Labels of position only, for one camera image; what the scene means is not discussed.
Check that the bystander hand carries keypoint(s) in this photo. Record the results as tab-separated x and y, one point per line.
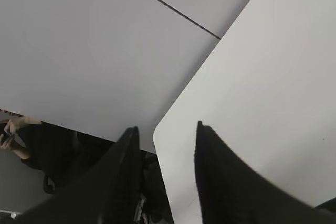
9	143

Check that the bystander in black clothes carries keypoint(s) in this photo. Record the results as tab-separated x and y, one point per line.
63	155

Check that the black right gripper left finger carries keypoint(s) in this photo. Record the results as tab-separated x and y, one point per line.
108	193

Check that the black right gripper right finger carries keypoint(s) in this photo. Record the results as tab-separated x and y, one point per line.
229	191

